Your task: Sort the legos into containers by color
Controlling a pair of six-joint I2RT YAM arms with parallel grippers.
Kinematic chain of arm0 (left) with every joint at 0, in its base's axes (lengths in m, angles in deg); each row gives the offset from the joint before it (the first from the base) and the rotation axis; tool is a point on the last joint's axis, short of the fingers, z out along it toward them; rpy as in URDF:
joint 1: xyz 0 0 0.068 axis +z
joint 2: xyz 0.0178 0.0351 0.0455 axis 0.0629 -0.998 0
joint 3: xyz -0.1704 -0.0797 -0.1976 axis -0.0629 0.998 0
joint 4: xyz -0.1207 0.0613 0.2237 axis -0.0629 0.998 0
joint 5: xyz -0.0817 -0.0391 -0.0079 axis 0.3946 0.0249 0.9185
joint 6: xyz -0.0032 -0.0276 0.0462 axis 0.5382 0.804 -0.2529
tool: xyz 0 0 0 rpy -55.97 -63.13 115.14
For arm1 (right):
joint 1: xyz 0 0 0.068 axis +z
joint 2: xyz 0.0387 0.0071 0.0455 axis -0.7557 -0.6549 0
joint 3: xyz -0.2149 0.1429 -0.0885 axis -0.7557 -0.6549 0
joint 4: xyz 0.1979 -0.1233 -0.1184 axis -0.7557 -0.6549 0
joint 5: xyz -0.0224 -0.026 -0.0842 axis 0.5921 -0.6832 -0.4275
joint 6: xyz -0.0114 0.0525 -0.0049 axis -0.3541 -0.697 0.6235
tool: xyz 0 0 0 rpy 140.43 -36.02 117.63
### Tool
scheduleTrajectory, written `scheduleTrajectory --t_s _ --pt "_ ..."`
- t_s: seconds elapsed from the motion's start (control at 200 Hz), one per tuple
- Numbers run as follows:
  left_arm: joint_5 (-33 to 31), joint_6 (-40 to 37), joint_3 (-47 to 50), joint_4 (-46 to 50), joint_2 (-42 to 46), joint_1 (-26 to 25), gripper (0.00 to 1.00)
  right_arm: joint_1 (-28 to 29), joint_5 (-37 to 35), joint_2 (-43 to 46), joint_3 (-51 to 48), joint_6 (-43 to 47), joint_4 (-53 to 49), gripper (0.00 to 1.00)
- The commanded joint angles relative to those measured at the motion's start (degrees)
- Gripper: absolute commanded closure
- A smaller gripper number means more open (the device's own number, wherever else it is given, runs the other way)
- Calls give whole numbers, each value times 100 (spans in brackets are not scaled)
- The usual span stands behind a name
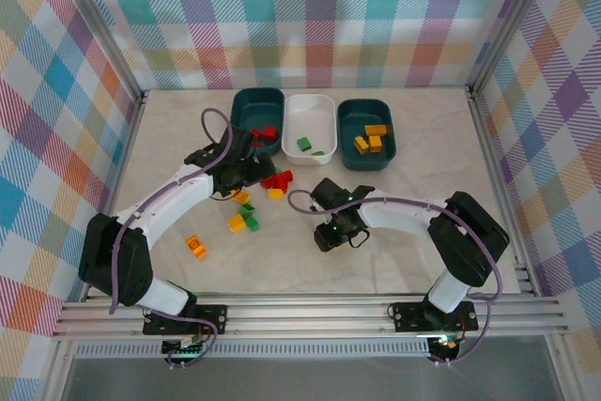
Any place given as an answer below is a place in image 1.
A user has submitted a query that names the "teal plastic container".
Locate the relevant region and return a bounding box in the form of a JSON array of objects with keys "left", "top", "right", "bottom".
[
  {"left": 336, "top": 99, "right": 398, "bottom": 172},
  {"left": 229, "top": 86, "right": 286, "bottom": 158}
]

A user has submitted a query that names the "white plastic container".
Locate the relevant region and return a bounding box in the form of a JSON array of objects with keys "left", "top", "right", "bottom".
[{"left": 281, "top": 93, "right": 338, "bottom": 166}]

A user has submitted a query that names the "small circuit board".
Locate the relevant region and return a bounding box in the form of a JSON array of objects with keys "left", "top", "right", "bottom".
[
  {"left": 429, "top": 333, "right": 464, "bottom": 361},
  {"left": 162, "top": 334, "right": 210, "bottom": 359}
]

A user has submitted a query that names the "thin black wire loop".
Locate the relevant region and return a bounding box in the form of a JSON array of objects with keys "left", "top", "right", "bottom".
[{"left": 348, "top": 228, "right": 371, "bottom": 249}]

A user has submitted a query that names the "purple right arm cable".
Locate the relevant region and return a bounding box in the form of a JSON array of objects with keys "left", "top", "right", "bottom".
[{"left": 286, "top": 189, "right": 501, "bottom": 367}]

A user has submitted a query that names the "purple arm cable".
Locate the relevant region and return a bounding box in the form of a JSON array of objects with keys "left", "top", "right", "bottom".
[
  {"left": 286, "top": 189, "right": 501, "bottom": 367},
  {"left": 108, "top": 108, "right": 236, "bottom": 369}
]

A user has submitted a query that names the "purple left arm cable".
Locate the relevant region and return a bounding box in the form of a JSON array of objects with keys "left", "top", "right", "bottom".
[{"left": 108, "top": 108, "right": 236, "bottom": 369}]

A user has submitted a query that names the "long aluminium mounting rail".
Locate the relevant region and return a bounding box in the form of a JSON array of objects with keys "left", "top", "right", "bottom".
[{"left": 51, "top": 294, "right": 572, "bottom": 342}]

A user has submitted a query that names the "aluminium side rail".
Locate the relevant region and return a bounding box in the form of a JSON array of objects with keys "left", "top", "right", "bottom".
[
  {"left": 468, "top": 85, "right": 539, "bottom": 299},
  {"left": 80, "top": 90, "right": 147, "bottom": 303}
]

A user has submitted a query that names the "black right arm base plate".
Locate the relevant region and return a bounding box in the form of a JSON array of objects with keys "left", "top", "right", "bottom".
[{"left": 392, "top": 301, "right": 479, "bottom": 332}]

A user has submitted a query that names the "slotted grey cable duct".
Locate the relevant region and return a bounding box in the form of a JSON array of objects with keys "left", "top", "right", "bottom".
[{"left": 73, "top": 342, "right": 436, "bottom": 361}]

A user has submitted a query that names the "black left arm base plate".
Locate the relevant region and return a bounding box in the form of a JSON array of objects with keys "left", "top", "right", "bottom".
[{"left": 143, "top": 304, "right": 229, "bottom": 336}]

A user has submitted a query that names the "aluminium frame post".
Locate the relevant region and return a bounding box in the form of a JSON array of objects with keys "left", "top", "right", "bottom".
[
  {"left": 466, "top": 0, "right": 562, "bottom": 95},
  {"left": 44, "top": 0, "right": 147, "bottom": 109}
]

